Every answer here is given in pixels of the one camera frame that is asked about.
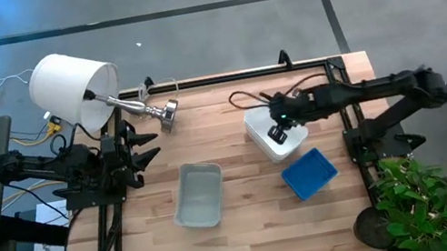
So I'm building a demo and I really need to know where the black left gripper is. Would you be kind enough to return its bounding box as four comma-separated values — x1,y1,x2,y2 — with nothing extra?
96,114,168,195

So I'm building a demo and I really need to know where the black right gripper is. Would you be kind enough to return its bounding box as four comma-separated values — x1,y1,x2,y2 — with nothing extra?
260,85,324,148

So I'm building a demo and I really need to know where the table lamp with white shade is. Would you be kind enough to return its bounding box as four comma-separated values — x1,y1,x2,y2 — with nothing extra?
23,33,184,157

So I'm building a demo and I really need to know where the blue plastic basket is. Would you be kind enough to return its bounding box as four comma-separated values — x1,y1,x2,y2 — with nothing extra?
277,144,343,205

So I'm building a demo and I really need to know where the yellow plug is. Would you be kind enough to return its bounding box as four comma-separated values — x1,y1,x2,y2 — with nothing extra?
45,115,64,135

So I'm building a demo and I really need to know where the white paper sheet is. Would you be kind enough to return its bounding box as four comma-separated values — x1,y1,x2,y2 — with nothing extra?
24,197,76,251

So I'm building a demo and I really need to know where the black plant pot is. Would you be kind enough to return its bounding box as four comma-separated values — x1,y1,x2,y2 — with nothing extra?
349,203,397,251

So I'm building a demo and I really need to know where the green leafy plant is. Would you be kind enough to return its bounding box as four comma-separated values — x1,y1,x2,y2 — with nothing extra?
365,147,447,251

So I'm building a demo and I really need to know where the black looped cable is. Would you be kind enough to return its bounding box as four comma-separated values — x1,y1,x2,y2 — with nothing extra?
226,84,276,114

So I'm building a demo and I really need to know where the brown cable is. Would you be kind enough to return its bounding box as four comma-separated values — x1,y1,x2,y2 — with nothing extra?
288,70,333,95

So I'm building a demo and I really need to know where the clear lamp cord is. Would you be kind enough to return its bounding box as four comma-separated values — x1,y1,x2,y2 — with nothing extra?
134,75,183,110

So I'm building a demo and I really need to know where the yellow cable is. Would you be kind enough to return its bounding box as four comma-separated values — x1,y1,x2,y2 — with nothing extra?
8,125,57,151

